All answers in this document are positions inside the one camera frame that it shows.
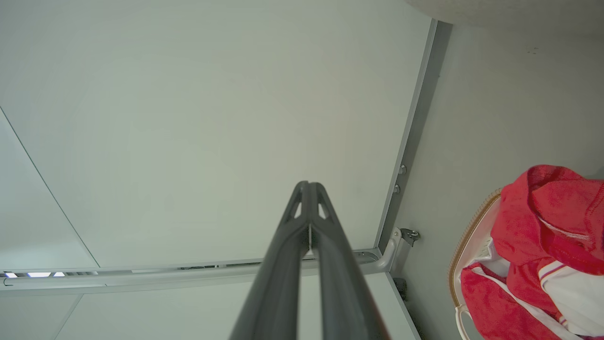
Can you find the white basket brown rim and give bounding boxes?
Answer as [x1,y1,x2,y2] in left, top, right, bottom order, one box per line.
[448,188,515,340]

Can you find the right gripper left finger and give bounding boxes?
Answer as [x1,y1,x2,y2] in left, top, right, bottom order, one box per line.
[230,181,310,340]

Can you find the grey partition bottom frame rail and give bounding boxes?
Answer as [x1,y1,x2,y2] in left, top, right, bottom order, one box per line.
[374,19,453,252]

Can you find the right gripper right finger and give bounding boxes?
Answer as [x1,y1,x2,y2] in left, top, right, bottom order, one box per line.
[310,182,390,340]

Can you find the red and white garment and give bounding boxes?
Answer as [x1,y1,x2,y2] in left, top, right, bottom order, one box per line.
[460,257,604,340]

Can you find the grey metal stand leg tube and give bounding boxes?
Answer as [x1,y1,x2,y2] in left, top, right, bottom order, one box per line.
[0,228,411,296]

